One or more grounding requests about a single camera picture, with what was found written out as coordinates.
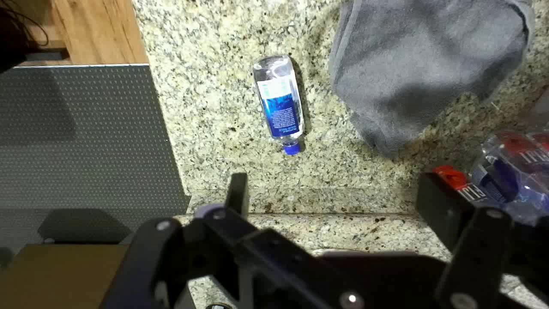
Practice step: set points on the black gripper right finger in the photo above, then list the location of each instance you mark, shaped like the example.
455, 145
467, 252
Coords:
481, 252

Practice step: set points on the plastic wrapped bottle pack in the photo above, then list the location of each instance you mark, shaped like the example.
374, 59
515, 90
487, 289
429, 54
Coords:
508, 173

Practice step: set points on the brown box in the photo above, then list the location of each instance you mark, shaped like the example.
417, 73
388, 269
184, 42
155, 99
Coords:
52, 276

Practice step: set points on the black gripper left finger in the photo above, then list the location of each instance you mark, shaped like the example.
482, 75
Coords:
172, 258

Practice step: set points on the grey cloth towel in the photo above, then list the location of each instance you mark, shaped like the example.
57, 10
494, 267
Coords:
422, 58

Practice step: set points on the grey perforated panel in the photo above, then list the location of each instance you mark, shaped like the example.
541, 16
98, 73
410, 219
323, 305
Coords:
86, 131

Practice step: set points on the water bottle blue label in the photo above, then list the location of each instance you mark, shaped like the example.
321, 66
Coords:
278, 104

